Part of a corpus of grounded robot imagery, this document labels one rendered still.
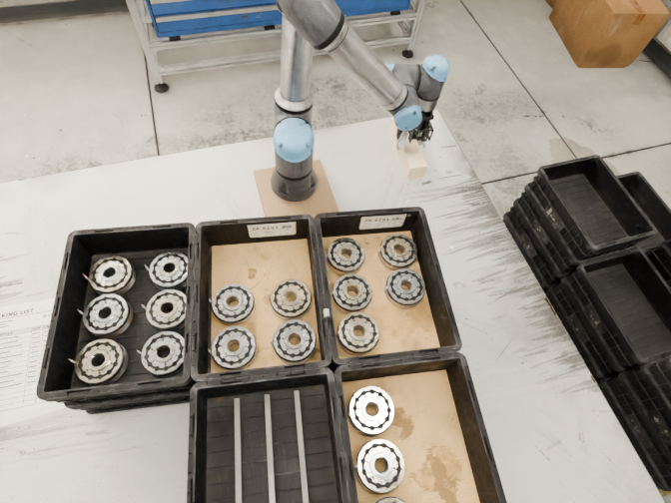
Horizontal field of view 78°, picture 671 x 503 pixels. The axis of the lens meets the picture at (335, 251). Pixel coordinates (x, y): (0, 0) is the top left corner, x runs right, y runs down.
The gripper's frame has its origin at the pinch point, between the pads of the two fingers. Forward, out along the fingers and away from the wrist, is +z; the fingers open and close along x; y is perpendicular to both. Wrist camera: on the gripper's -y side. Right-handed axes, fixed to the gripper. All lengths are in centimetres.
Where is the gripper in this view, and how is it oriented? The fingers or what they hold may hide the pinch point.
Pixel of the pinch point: (407, 145)
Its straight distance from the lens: 155.8
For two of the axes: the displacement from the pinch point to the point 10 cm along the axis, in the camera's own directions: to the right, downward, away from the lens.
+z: -0.7, 4.9, 8.7
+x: 9.8, -1.4, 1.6
